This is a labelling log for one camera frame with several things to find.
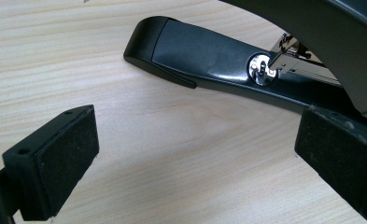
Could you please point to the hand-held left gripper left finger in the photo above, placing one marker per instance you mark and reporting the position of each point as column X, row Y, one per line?
column 59, row 161

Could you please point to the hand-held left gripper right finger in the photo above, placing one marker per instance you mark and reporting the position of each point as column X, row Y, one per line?
column 343, row 155

